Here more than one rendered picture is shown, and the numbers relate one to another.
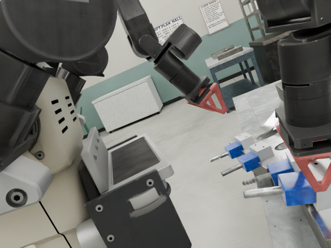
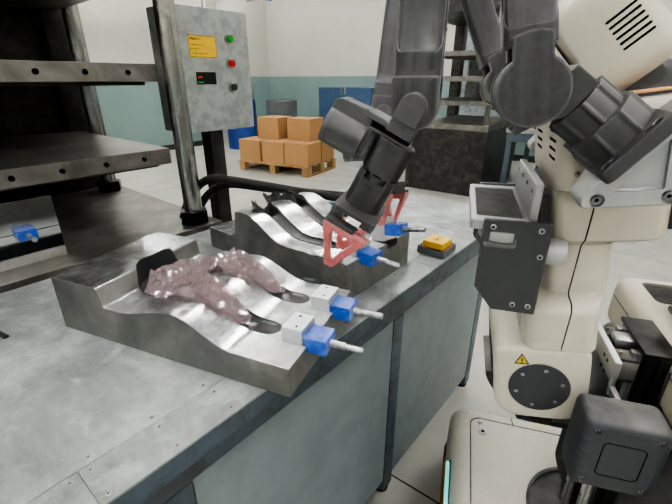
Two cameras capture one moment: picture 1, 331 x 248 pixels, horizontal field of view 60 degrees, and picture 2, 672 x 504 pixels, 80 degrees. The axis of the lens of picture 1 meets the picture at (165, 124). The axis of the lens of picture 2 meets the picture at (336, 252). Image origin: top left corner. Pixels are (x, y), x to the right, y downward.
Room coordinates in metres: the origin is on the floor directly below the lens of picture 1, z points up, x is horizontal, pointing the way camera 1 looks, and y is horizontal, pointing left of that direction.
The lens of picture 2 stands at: (1.25, 0.10, 1.25)
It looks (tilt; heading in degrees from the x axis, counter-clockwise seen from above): 23 degrees down; 204
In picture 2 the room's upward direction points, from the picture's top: straight up
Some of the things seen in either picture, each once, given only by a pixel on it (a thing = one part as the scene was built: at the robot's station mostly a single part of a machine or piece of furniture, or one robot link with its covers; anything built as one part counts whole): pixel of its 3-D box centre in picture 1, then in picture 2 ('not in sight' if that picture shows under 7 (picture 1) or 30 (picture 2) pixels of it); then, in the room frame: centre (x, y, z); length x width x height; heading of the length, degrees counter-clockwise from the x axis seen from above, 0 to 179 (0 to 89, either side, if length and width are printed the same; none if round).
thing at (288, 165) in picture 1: (276, 173); (373, 257); (0.49, -0.15, 0.89); 0.13 x 0.05 x 0.05; 74
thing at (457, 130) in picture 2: not in sight; (472, 98); (-4.31, -0.53, 1.03); 1.54 x 0.94 x 2.06; 168
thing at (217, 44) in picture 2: not in sight; (221, 210); (-0.04, -1.01, 0.74); 0.30 x 0.22 x 1.47; 164
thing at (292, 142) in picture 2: not in sight; (287, 143); (-4.01, -3.05, 0.37); 1.20 x 0.82 x 0.74; 86
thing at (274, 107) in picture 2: not in sight; (282, 124); (-5.67, -4.13, 0.44); 0.59 x 0.59 x 0.88
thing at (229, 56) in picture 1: (231, 73); not in sight; (5.17, -1.48, 0.44); 1.90 x 0.70 x 0.89; 168
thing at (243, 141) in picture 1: (231, 151); (324, 341); (0.76, -0.14, 0.86); 0.13 x 0.05 x 0.05; 92
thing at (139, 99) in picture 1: (129, 104); not in sight; (7.43, 0.65, 0.47); 1.52 x 0.77 x 0.94; 78
